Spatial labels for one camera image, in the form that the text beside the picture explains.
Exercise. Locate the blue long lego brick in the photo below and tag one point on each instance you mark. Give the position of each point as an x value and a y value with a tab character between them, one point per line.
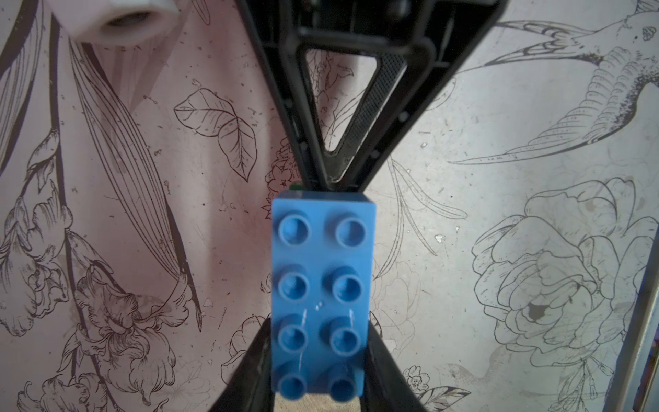
322	247

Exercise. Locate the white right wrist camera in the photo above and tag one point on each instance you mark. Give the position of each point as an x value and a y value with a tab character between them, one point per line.
115	22

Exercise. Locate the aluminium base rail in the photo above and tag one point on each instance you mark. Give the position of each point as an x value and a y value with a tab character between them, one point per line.
635	352

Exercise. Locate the orange square lego brick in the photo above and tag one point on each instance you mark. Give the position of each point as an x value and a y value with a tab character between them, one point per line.
315	403

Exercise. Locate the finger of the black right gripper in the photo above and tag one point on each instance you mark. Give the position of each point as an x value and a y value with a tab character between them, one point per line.
278	42
418	46

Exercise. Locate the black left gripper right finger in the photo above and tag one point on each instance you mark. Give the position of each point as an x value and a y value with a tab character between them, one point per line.
385	387

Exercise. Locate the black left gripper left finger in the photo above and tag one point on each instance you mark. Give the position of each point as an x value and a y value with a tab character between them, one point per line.
249	390

